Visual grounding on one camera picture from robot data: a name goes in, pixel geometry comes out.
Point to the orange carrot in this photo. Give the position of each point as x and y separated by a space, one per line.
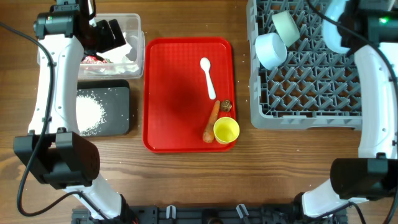
208 134

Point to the mint green bowl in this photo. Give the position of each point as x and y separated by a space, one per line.
286 28

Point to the white paper napkin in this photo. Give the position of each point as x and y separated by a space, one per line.
124 60

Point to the pile of white rice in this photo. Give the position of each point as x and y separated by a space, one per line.
90 114

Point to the yellow plastic cup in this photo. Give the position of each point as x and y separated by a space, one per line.
226 130

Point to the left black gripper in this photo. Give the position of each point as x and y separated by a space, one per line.
109 41

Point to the clear plastic bin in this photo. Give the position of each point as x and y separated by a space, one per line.
67 33

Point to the grey dishwasher rack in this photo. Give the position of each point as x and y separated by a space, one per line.
314 87

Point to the red serving tray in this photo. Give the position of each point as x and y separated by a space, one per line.
176 102

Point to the white plastic spoon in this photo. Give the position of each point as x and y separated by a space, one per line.
205 66

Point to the red snack wrapper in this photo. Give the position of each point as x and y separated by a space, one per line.
92 59

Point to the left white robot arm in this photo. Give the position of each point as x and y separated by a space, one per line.
53 150

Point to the large light blue plate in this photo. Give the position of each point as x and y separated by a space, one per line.
330 34

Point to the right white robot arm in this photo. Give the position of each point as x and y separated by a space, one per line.
367 30

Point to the brown mushroom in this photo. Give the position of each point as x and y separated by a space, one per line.
226 105

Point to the light blue bowl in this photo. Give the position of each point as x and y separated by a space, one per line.
270 50

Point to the black waste tray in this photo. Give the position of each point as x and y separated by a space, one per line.
115 97

